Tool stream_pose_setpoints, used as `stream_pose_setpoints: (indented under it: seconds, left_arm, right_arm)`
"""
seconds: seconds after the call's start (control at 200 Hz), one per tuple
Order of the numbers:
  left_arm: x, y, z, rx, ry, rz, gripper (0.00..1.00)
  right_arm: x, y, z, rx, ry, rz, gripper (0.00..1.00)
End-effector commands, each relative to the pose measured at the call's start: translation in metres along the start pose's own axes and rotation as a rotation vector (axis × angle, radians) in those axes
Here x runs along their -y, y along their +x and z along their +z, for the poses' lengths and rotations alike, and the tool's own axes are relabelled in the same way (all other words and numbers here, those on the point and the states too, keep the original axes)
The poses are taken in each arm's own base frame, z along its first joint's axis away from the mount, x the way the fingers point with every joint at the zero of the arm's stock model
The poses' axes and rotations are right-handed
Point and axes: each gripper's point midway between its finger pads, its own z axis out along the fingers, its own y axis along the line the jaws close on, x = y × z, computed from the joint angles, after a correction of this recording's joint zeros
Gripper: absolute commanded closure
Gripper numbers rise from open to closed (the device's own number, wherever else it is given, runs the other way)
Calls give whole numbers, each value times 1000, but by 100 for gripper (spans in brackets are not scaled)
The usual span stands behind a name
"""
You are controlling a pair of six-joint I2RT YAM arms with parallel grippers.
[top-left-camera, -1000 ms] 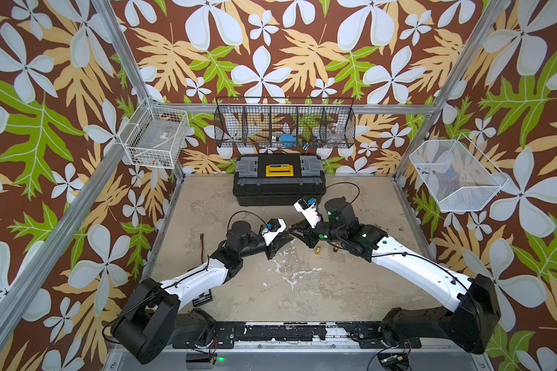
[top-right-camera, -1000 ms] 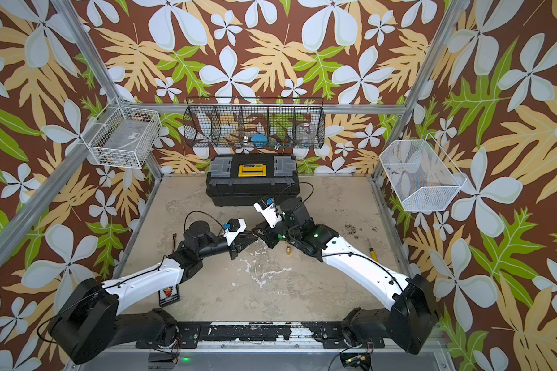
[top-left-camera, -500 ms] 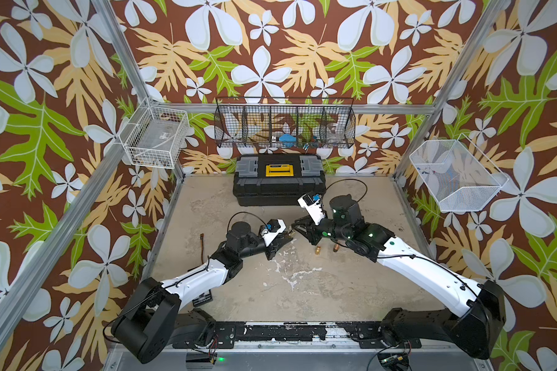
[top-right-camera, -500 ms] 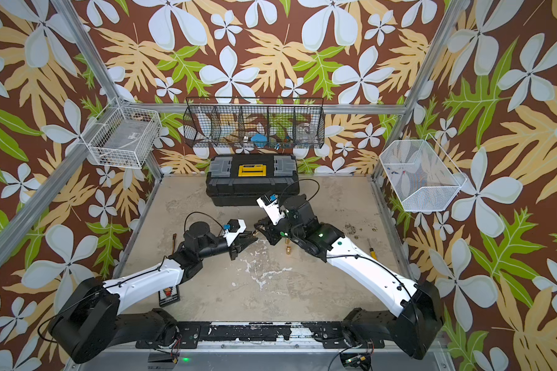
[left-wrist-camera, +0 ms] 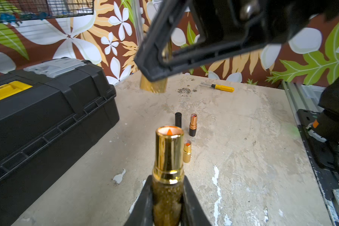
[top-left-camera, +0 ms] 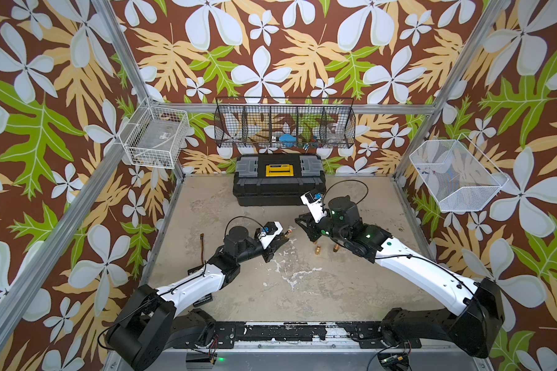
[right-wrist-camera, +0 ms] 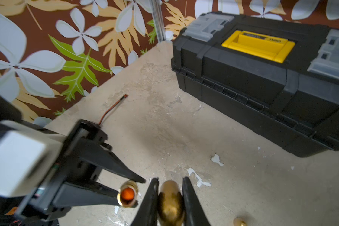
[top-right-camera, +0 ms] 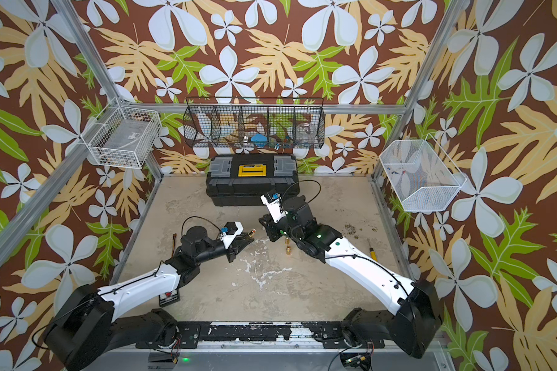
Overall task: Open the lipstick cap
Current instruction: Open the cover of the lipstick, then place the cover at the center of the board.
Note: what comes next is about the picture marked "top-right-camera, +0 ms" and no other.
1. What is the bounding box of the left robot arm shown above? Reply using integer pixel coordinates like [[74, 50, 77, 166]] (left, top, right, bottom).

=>
[[40, 222, 255, 370]]

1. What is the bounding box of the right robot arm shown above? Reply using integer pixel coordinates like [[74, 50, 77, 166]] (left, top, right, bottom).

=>
[[259, 193, 443, 359]]

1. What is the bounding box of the black plastic toolbox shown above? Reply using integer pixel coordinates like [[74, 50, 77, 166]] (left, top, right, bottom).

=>
[[206, 154, 300, 207]]

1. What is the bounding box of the brown stick tool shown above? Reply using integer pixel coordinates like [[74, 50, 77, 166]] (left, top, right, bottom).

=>
[[171, 233, 177, 257]]

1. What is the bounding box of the blue object in basket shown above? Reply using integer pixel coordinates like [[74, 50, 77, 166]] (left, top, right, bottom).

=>
[[250, 134, 269, 146]]

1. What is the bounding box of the black card with pattern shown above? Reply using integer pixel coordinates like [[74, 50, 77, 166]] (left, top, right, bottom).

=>
[[159, 289, 180, 308]]

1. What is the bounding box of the white mesh basket right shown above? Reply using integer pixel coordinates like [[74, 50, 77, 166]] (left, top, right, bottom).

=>
[[380, 139, 467, 213]]

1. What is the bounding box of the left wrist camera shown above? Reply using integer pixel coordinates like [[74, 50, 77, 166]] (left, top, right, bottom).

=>
[[220, 222, 244, 250]]

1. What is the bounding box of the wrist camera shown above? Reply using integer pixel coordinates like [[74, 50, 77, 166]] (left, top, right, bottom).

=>
[[261, 191, 286, 224], [220, 222, 244, 250]]

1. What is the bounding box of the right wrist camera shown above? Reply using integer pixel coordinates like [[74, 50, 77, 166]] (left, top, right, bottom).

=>
[[261, 191, 286, 224]]

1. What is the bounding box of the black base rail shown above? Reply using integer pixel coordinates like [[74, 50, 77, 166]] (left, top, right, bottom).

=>
[[136, 322, 385, 349]]

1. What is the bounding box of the yellow handled screwdriver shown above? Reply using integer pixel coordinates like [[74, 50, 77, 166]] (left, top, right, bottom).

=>
[[368, 239, 378, 262]]

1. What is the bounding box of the black wire basket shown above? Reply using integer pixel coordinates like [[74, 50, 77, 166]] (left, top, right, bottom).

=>
[[182, 97, 326, 149]]

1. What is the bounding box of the white wire basket left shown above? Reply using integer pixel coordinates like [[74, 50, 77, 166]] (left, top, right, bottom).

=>
[[83, 100, 162, 169]]

